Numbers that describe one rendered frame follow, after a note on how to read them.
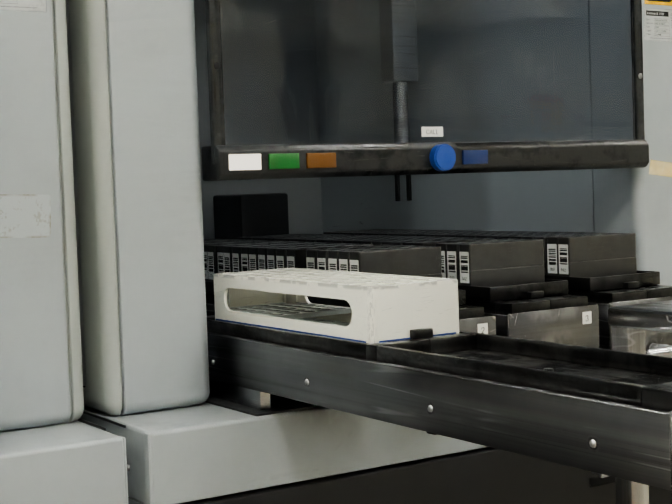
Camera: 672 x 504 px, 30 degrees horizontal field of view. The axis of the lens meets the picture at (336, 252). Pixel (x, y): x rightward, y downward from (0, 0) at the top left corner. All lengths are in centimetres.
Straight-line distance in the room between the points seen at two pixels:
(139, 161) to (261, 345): 22
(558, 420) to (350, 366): 26
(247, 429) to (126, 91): 35
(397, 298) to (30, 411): 36
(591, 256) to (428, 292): 48
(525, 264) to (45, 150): 59
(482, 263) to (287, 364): 36
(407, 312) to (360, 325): 4
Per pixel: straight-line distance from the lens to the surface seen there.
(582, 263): 155
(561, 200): 174
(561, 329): 143
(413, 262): 139
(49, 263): 120
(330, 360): 110
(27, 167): 120
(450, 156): 139
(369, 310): 108
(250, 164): 126
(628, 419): 83
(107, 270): 123
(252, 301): 135
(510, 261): 148
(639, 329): 130
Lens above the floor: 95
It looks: 3 degrees down
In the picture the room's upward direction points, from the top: 2 degrees counter-clockwise
